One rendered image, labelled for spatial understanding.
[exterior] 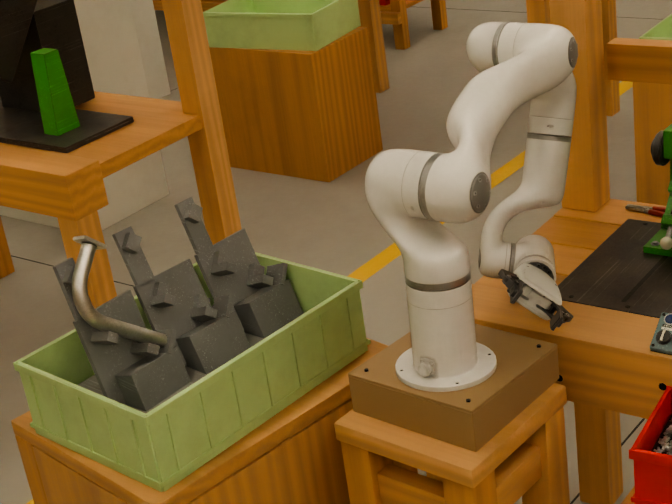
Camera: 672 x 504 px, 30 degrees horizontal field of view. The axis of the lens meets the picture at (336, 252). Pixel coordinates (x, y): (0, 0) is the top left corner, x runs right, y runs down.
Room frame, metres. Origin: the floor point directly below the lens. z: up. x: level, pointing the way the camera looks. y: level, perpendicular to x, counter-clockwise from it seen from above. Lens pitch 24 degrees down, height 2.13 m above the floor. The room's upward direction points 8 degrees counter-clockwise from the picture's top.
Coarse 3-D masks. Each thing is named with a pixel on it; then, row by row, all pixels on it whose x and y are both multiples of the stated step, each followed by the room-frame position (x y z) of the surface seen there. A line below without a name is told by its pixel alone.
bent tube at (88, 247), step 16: (80, 240) 2.28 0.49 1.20; (96, 240) 2.28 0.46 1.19; (80, 256) 2.26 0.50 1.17; (80, 272) 2.23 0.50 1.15; (80, 288) 2.22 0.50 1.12; (80, 304) 2.21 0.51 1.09; (96, 320) 2.21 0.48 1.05; (112, 320) 2.23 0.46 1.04; (128, 336) 2.25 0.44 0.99; (144, 336) 2.26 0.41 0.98; (160, 336) 2.29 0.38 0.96
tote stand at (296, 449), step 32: (320, 384) 2.29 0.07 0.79; (288, 416) 2.18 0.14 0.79; (320, 416) 2.22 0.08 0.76; (32, 448) 2.28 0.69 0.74; (64, 448) 2.19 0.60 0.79; (256, 448) 2.10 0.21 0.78; (288, 448) 2.15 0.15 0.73; (320, 448) 2.21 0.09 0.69; (32, 480) 2.31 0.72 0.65; (64, 480) 2.20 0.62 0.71; (96, 480) 2.09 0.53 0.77; (128, 480) 2.04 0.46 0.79; (192, 480) 2.01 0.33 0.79; (224, 480) 2.05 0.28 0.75; (256, 480) 2.09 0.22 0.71; (288, 480) 2.14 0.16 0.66; (320, 480) 2.20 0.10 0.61
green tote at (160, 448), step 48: (336, 288) 2.45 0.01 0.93; (288, 336) 2.25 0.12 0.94; (336, 336) 2.34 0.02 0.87; (48, 384) 2.19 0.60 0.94; (192, 384) 2.07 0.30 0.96; (240, 384) 2.14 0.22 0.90; (288, 384) 2.23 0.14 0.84; (48, 432) 2.22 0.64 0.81; (96, 432) 2.10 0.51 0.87; (144, 432) 1.99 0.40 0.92; (192, 432) 2.04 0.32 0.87; (240, 432) 2.12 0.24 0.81; (144, 480) 2.01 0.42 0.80
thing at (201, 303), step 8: (160, 288) 2.38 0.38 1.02; (152, 296) 2.38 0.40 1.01; (160, 296) 2.35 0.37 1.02; (168, 296) 2.34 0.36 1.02; (200, 296) 2.42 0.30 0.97; (152, 304) 2.37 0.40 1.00; (160, 304) 2.35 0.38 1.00; (168, 304) 2.34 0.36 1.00; (200, 304) 2.41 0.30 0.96; (208, 304) 2.42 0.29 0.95; (192, 312) 2.41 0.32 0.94; (200, 312) 2.38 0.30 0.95; (208, 312) 2.37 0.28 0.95; (216, 312) 2.38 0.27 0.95; (200, 320) 2.41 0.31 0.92
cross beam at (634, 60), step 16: (608, 48) 2.82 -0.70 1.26; (624, 48) 2.79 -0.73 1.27; (640, 48) 2.77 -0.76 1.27; (656, 48) 2.74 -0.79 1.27; (608, 64) 2.82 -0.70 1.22; (624, 64) 2.79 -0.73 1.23; (640, 64) 2.77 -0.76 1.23; (656, 64) 2.74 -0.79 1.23; (624, 80) 2.79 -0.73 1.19; (640, 80) 2.77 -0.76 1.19; (656, 80) 2.75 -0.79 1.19
